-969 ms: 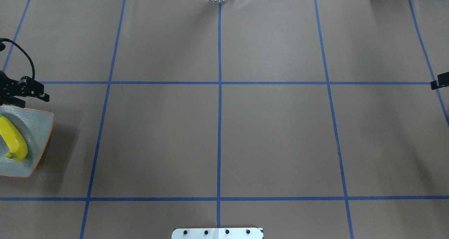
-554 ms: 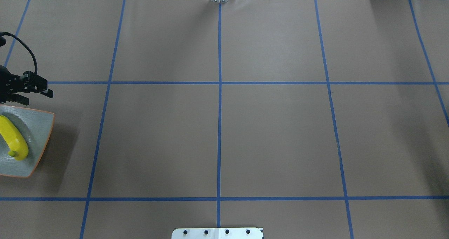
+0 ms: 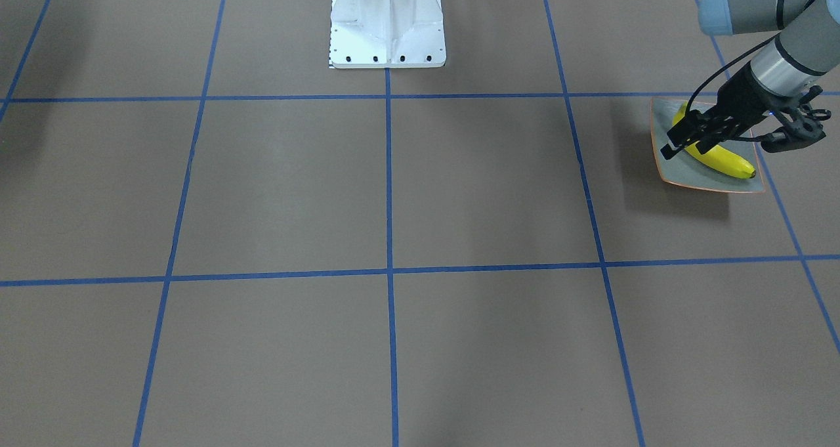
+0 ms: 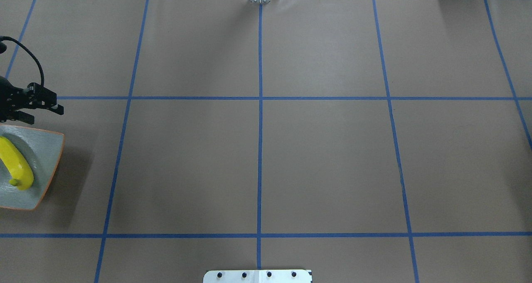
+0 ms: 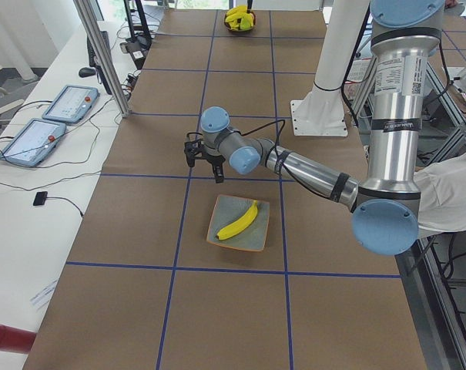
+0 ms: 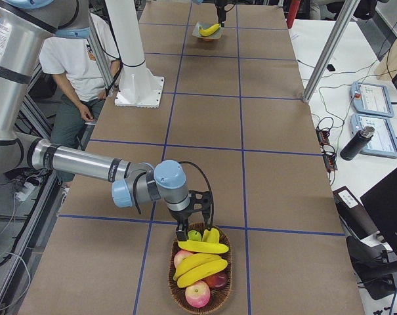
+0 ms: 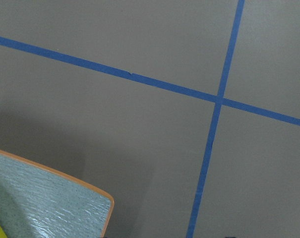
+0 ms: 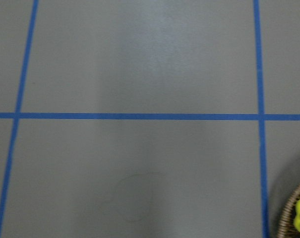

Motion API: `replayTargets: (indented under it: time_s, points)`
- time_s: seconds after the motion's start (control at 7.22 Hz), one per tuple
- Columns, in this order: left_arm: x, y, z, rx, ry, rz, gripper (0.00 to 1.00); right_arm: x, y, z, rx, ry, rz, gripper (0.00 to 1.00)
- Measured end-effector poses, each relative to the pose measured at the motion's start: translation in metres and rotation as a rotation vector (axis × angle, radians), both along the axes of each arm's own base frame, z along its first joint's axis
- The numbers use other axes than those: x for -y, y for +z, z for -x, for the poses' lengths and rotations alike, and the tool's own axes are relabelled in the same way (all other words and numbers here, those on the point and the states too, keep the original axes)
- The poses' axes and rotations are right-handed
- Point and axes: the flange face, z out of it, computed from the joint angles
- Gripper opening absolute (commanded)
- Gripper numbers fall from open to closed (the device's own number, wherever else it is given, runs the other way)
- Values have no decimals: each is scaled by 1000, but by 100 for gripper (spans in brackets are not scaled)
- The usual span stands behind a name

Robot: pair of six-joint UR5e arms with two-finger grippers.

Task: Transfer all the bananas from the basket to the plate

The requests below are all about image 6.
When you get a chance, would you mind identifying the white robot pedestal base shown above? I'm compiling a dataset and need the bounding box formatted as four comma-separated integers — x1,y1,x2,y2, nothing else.
106,0,164,108

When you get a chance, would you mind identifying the seated person in white shirt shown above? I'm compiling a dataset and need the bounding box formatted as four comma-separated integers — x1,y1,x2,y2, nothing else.
39,12,122,183

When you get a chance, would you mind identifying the square blue-green ceramic plate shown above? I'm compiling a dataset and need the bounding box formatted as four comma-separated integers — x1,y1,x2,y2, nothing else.
192,22,224,41

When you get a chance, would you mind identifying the pink apple at left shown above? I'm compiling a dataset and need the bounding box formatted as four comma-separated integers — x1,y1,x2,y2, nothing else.
173,249,193,268

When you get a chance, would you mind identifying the aluminium frame post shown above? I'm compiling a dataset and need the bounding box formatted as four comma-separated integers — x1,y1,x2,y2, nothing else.
302,0,360,103

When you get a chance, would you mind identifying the small circuit board with wires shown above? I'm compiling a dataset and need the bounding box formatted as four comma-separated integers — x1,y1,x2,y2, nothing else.
316,127,337,173

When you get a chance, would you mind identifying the red fire extinguisher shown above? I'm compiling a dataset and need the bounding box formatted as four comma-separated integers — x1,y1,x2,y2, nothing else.
286,0,301,29

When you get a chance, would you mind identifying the white power strip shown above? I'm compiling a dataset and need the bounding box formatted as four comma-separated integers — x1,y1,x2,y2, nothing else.
14,182,39,201

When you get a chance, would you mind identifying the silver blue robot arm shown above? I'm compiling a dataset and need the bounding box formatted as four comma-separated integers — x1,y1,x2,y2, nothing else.
0,1,214,241

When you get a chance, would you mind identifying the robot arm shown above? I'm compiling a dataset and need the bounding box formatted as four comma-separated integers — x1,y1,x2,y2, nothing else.
192,0,228,28

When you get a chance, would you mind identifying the green apple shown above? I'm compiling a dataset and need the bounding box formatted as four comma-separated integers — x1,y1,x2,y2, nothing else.
187,230,202,242

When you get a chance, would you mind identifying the black thermos bottle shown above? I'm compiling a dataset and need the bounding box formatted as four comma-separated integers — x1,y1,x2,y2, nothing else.
340,126,375,161

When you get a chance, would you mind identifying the black computer monitor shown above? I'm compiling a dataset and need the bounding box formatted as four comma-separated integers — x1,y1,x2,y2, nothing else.
361,168,397,253

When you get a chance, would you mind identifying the upper teach pendant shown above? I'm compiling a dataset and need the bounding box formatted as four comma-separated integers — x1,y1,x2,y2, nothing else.
350,81,394,118

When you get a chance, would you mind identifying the lower teach pendant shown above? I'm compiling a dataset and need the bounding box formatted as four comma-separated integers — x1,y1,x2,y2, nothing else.
350,114,397,158

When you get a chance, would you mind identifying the black box with white label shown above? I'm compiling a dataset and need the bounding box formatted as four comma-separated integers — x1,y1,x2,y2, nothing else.
333,186,385,243

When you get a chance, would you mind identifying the small black device on table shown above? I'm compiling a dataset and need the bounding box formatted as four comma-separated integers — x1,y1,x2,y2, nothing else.
327,64,335,72

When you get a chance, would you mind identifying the pink apple in front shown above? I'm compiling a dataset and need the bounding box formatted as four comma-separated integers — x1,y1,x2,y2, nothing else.
185,280,211,308

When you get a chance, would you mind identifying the pink apple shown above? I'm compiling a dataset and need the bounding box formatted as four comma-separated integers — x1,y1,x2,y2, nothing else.
185,280,211,308
173,249,193,268

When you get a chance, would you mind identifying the woven wicker basket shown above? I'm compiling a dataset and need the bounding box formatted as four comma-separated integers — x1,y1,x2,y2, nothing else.
168,223,232,314

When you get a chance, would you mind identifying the yellow banana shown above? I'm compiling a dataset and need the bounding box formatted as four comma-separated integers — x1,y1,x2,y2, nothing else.
198,24,221,37
173,253,221,281
177,259,228,288
177,240,230,254

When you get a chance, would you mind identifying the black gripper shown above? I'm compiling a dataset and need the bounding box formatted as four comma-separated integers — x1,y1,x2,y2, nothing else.
216,3,226,27
171,190,214,232

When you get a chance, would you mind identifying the dark red apple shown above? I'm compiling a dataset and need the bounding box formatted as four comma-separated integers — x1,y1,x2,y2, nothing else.
203,271,228,289

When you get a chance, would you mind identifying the teach pendant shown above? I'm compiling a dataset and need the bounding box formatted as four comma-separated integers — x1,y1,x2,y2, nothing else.
350,81,394,118
350,114,397,158

